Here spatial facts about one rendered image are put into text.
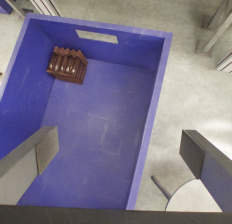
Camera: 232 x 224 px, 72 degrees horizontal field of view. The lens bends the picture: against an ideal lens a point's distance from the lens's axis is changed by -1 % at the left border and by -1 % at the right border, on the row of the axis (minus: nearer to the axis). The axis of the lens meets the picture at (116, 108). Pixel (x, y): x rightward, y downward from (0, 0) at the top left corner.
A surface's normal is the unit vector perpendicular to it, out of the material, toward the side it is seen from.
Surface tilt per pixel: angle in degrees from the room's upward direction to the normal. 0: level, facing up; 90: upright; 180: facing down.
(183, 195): 0
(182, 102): 0
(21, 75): 90
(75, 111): 0
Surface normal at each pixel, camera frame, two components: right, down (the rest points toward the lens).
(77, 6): -0.13, -0.17
